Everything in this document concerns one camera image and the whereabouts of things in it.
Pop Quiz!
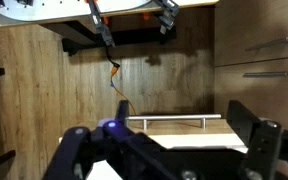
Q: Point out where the orange cable with connector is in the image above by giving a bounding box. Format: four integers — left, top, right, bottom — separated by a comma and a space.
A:
109, 64, 137, 117

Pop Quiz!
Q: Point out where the black orange clamp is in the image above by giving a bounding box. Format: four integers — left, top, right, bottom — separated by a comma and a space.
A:
85, 0, 117, 48
152, 0, 181, 35

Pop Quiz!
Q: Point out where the black robot stand frame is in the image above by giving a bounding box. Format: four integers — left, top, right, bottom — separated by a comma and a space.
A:
40, 19, 178, 57

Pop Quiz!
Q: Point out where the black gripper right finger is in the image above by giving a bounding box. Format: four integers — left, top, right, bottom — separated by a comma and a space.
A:
226, 99, 288, 180

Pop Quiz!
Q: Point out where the black floor cable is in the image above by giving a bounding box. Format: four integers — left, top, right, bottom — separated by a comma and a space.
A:
105, 45, 122, 69

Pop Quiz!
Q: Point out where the light wooden drawer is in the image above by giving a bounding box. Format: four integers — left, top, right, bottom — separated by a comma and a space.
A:
58, 118, 250, 158

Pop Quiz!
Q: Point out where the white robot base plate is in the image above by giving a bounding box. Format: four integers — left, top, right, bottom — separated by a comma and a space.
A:
0, 0, 152, 22

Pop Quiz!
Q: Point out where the silver cabinet door handle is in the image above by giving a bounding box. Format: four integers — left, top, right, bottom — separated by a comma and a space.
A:
243, 71, 288, 79
244, 36, 288, 53

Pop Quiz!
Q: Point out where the silver drawer bar handle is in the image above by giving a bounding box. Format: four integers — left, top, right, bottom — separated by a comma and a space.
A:
125, 113, 222, 132

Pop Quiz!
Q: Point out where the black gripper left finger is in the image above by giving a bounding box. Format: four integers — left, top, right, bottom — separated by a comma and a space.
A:
43, 99, 182, 180

